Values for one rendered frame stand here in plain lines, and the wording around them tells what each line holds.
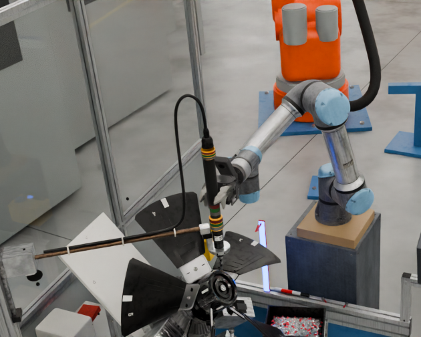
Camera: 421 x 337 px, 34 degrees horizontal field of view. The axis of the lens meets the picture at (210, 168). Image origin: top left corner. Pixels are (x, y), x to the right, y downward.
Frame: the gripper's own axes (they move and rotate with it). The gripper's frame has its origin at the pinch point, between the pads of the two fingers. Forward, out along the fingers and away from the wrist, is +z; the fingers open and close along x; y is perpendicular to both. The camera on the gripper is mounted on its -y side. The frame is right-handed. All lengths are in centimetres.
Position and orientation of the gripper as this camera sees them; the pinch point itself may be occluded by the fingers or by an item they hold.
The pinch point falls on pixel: (208, 198)
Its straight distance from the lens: 214.9
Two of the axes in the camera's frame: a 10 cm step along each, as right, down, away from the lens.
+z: -4.3, 4.6, -7.8
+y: 0.9, 8.8, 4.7
